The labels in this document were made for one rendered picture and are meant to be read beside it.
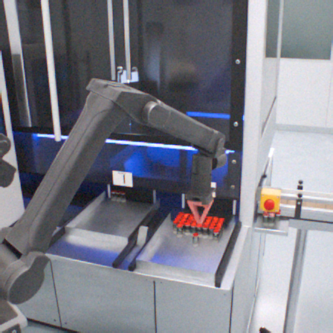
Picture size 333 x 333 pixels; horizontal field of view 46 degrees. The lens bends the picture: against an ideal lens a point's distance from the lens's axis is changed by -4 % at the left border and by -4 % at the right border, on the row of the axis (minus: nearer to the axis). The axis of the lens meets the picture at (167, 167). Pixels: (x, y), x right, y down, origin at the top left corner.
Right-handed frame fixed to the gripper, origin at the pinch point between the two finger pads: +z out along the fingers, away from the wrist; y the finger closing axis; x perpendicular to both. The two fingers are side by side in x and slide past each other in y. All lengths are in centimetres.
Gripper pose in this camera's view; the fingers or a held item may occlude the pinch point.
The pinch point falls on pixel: (199, 221)
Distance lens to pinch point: 119.7
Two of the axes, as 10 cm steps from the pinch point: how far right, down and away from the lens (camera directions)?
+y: 3.3, -2.0, 9.2
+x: -9.4, -0.9, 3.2
